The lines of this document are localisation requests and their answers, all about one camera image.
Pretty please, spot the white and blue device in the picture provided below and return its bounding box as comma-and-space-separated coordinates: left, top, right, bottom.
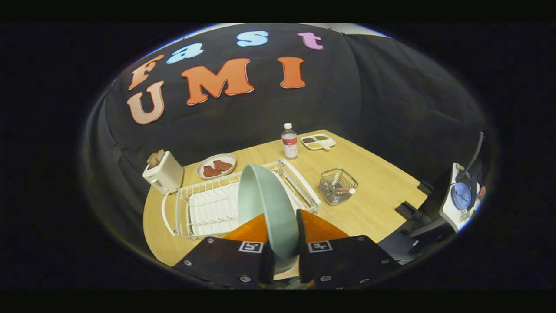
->
439, 162, 483, 233

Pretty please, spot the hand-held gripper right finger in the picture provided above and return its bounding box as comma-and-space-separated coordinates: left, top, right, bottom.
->
296, 209, 402, 290

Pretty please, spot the white wire dish rack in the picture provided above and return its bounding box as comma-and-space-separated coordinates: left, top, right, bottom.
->
162, 159, 322, 240

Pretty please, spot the metal wire basket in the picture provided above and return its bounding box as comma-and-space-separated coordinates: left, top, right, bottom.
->
318, 168, 359, 206

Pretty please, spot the clear plastic bottle red label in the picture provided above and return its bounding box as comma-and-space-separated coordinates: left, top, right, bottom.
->
281, 123, 299, 160

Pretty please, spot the white toaster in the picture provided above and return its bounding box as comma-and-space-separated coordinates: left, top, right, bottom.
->
142, 149, 184, 195

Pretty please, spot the white divided snack tray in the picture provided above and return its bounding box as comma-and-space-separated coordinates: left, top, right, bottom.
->
301, 133, 336, 151

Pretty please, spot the beige round plate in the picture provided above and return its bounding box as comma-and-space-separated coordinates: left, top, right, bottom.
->
196, 153, 237, 180

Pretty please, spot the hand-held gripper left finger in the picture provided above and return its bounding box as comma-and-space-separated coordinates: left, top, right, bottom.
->
174, 213, 275, 290

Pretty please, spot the mint green plate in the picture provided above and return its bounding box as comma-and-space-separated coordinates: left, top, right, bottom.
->
238, 163, 300, 275

